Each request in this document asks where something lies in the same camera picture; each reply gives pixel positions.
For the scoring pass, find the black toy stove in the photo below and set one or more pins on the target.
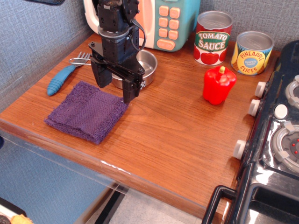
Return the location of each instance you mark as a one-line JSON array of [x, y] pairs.
[[267, 189]]

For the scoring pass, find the pineapple slices can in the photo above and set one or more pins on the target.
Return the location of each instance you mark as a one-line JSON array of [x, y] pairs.
[[252, 52]]

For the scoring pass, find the red toy pepper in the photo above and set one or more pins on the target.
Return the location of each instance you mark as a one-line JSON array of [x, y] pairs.
[[218, 82]]

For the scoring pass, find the small steel pot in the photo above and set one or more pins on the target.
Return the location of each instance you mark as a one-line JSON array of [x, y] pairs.
[[146, 59]]

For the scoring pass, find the purple folded towel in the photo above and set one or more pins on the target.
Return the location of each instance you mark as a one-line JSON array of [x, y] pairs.
[[87, 113]]

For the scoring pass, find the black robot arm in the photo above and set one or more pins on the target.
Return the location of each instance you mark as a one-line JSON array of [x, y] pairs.
[[114, 14]]

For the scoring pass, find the toy microwave oven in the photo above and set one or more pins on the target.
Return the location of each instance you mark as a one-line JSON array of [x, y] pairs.
[[166, 24]]

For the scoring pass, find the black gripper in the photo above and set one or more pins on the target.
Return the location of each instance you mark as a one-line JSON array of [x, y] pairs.
[[116, 54]]

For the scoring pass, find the blue handled fork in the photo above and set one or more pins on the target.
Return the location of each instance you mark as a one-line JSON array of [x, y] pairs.
[[58, 80]]

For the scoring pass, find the tomato sauce can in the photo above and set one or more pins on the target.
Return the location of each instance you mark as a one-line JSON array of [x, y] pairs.
[[212, 37]]

